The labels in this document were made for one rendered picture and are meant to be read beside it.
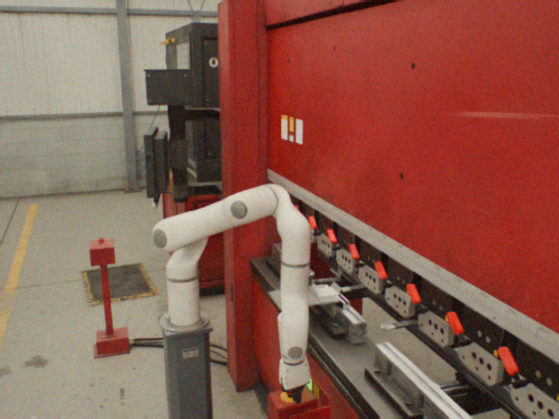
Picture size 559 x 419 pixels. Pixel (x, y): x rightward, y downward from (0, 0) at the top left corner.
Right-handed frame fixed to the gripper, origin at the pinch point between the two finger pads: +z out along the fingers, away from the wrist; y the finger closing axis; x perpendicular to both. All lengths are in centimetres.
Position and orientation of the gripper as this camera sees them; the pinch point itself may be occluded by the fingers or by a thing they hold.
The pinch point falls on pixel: (296, 396)
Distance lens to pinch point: 193.5
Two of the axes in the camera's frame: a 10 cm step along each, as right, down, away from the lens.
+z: 0.8, 9.5, 2.9
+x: 4.0, 2.3, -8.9
